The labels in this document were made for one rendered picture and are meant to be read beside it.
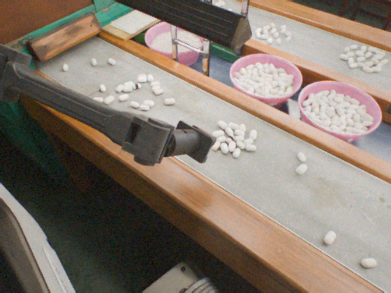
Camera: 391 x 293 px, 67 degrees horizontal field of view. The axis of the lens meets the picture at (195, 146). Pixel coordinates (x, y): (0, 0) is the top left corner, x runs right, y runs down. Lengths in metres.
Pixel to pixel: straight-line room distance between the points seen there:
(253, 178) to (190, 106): 0.35
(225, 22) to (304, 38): 0.76
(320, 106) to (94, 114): 0.81
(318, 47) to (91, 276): 1.45
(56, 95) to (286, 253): 0.60
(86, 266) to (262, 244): 1.04
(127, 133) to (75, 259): 1.15
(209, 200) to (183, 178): 0.10
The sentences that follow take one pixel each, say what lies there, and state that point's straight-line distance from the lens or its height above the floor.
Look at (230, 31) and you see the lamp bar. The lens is 0.77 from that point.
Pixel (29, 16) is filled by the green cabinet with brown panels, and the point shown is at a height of 0.93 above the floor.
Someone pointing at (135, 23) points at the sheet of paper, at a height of 0.78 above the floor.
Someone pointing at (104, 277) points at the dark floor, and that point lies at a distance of 1.57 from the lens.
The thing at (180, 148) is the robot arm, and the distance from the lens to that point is 0.61.
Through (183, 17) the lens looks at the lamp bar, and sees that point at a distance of 0.84.
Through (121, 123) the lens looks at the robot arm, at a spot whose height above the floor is 1.06.
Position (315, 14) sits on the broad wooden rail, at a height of 0.76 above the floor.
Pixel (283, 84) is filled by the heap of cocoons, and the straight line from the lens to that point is 1.19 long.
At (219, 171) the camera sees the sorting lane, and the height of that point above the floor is 0.74.
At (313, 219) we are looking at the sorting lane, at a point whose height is 0.74.
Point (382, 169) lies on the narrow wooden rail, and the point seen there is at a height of 0.76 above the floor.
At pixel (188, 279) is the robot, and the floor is 0.47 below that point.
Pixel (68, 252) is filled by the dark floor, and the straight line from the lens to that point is 1.67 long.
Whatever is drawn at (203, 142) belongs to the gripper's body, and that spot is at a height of 0.93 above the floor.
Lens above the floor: 1.45
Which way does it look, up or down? 50 degrees down
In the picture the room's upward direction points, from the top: straight up
